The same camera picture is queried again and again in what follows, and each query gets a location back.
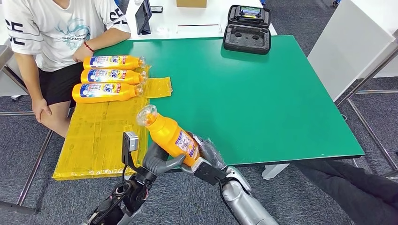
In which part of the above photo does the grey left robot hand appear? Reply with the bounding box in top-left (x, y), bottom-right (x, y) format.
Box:
top-left (142, 142), bottom-right (186, 176)

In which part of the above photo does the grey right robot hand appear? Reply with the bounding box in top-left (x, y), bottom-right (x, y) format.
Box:
top-left (180, 132), bottom-right (227, 175)

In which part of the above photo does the orange detergent bottle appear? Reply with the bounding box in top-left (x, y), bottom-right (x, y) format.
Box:
top-left (136, 105), bottom-right (201, 168)
top-left (72, 82), bottom-right (145, 104)
top-left (83, 55), bottom-right (147, 71)
top-left (80, 68), bottom-right (147, 85)

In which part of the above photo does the white table foot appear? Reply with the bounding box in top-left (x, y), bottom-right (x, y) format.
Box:
top-left (261, 163), bottom-right (291, 181)

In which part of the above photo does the yellow plastic wrapped board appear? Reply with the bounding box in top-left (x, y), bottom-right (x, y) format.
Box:
top-left (53, 65), bottom-right (173, 181)

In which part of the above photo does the black foam carrying case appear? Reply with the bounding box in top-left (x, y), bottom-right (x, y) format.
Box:
top-left (223, 5), bottom-right (272, 55)

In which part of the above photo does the flat white box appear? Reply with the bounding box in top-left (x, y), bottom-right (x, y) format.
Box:
top-left (177, 24), bottom-right (223, 34)

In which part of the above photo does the white table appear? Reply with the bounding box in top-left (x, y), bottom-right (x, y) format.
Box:
top-left (125, 0), bottom-right (278, 41)

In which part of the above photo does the black tablet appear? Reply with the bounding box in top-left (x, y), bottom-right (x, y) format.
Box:
top-left (135, 0), bottom-right (153, 35)

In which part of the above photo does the black remote controller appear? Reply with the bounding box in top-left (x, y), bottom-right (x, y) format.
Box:
top-left (235, 6), bottom-right (267, 21)

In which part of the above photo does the person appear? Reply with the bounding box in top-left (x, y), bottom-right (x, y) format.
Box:
top-left (293, 160), bottom-right (398, 225)
top-left (2, 0), bottom-right (132, 138)

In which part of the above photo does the cardboard box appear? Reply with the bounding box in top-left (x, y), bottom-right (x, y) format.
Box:
top-left (176, 0), bottom-right (208, 8)

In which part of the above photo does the white partition panel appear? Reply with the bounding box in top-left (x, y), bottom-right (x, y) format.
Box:
top-left (0, 37), bottom-right (30, 98)
top-left (307, 0), bottom-right (396, 103)

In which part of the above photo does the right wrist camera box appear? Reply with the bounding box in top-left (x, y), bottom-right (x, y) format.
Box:
top-left (191, 157), bottom-right (229, 186)

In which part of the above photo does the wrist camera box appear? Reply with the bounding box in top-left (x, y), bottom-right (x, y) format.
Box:
top-left (191, 157), bottom-right (229, 186)
top-left (122, 131), bottom-right (139, 172)

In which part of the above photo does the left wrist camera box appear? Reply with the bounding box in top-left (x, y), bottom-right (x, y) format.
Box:
top-left (122, 131), bottom-right (139, 172)

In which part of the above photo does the steel tube frame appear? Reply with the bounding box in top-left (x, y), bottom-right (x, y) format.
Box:
top-left (0, 45), bottom-right (60, 217)
top-left (335, 29), bottom-right (398, 180)

